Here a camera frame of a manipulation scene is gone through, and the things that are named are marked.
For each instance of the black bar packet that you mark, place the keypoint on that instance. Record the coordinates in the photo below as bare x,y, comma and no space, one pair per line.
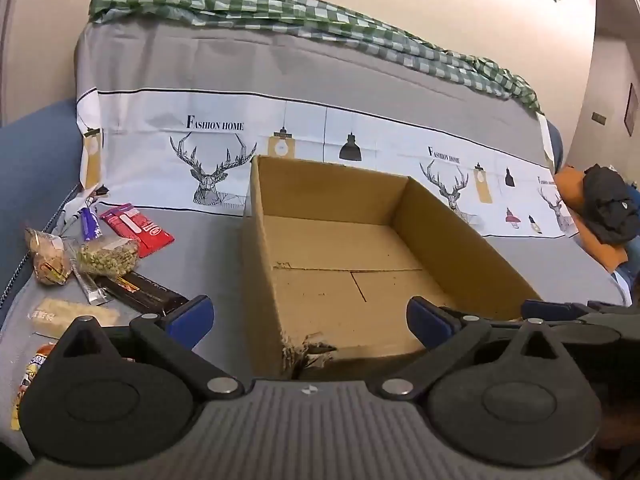
145,292

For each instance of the red snack packet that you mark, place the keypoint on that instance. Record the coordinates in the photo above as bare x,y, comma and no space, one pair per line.
137,230

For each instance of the wall switch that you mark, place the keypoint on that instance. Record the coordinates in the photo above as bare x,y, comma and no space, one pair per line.
599,118

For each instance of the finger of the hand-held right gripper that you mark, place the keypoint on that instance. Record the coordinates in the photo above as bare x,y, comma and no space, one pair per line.
542,308
607,306

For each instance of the black garment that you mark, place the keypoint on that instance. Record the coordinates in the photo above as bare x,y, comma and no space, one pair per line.
610,205

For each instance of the grey deer-print sofa cover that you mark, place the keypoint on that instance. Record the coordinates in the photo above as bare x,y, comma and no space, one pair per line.
300,75

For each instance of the clear bag of peanuts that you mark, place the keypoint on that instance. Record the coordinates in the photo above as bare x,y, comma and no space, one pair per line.
49,260

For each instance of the blue cloth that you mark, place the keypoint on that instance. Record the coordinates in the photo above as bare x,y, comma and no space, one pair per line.
631,280

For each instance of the pale puffed rice cake packet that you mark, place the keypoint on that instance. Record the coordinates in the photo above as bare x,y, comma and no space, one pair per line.
70,316

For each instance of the brown cardboard box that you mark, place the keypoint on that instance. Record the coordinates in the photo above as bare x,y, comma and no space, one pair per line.
350,260

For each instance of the orange cushion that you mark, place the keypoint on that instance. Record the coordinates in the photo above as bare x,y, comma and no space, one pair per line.
570,190

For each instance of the black binder clip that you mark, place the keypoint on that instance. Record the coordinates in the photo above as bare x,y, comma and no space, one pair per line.
101,193

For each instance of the silver stick packet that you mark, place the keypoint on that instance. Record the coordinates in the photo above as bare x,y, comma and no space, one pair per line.
92,287

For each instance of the purple snack packet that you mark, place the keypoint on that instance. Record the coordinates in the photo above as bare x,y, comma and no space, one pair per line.
91,224

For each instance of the small dark wall frame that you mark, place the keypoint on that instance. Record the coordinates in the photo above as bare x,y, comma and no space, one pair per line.
629,109

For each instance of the orange yellow snack packet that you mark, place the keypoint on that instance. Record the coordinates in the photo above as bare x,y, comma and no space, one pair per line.
31,375

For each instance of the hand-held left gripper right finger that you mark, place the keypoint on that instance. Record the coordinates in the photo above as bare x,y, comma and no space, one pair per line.
427,320

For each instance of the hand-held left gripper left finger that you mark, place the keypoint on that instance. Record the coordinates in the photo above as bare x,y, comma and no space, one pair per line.
192,317

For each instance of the green checked cloth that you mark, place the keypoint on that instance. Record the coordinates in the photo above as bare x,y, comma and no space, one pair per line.
250,2

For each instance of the clear bag of green peas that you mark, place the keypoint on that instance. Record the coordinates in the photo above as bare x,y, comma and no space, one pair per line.
107,256

